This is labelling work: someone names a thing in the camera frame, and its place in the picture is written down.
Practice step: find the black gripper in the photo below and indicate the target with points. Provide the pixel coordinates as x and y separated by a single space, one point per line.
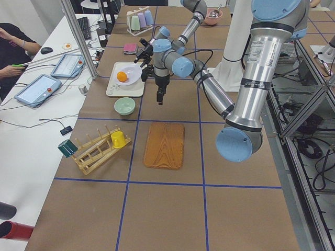
148 50
160 81

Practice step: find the white round plate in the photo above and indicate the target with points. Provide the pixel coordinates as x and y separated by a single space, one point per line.
133 72

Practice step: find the orange fruit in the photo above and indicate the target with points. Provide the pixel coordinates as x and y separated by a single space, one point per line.
122 76

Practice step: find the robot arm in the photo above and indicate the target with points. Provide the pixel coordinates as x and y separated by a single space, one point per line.
199 12
272 24

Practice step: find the cream bear tray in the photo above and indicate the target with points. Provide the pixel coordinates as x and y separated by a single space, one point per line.
115 90

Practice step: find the wooden tray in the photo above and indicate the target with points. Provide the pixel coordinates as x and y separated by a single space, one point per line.
164 146

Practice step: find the grey cloth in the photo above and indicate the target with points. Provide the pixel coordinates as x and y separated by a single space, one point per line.
129 53

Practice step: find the pink cloth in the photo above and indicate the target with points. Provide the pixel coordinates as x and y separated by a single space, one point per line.
130 47

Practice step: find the green cup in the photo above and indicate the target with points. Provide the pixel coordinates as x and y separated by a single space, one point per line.
135 26

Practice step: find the purple cup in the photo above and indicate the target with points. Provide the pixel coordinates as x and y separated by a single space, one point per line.
142 20

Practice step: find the blue cup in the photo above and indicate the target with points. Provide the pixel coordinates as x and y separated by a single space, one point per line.
148 17

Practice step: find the green bowl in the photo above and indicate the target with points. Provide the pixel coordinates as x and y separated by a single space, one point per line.
124 106

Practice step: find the black keyboard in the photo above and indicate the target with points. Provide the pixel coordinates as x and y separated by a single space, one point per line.
83 23

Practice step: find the small metal cylinder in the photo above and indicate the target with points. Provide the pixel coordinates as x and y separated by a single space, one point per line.
83 89

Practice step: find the yellow mug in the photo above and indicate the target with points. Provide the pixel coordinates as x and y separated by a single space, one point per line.
118 139

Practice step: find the pink bowl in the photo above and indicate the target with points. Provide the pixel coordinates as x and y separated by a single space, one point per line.
211 20

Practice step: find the far teach pendant tablet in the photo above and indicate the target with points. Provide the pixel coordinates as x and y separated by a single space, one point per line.
69 66

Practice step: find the teach pendant tablet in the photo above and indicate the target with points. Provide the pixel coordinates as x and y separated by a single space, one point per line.
38 90
69 66

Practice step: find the metal scoop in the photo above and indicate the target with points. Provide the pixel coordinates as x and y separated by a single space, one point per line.
215 13

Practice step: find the black computer mouse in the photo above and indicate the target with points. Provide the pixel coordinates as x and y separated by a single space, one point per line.
46 50

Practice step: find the wooden mug drying rack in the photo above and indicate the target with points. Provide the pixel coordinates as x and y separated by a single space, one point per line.
96 151

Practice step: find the small black device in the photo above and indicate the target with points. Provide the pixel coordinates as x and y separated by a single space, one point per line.
66 130

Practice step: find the dark green mug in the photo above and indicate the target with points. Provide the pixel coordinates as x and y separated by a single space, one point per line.
67 148

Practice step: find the near teach pendant tablet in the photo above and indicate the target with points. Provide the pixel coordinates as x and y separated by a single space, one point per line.
38 90

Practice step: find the person in black shirt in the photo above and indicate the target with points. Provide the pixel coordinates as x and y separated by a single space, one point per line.
16 49

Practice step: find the red cylinder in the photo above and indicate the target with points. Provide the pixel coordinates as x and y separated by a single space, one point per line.
16 231

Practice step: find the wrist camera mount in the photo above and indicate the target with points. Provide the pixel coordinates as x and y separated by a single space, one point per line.
148 48
148 71

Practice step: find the white wire cup rack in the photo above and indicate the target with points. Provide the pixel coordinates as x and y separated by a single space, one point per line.
135 12

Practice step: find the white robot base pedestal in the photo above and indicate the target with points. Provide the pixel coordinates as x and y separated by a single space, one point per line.
229 71

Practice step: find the aluminium frame post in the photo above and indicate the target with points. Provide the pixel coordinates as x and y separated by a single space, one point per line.
79 38

